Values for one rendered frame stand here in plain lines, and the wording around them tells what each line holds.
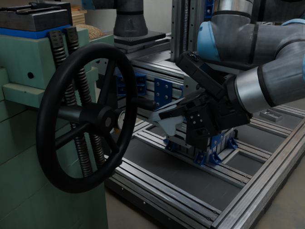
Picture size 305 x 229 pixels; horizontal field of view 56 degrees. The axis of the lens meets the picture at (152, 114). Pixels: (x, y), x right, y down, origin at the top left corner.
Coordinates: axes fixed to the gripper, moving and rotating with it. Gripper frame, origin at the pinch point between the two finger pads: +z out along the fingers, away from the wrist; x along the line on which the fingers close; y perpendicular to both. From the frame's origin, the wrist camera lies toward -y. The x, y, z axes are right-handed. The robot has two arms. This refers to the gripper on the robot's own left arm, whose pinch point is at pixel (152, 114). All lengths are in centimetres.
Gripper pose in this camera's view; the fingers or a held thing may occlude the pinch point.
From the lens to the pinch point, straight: 63.4
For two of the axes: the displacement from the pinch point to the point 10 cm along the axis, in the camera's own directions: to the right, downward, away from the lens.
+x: 4.5, -4.0, 8.0
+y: 4.5, 8.7, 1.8
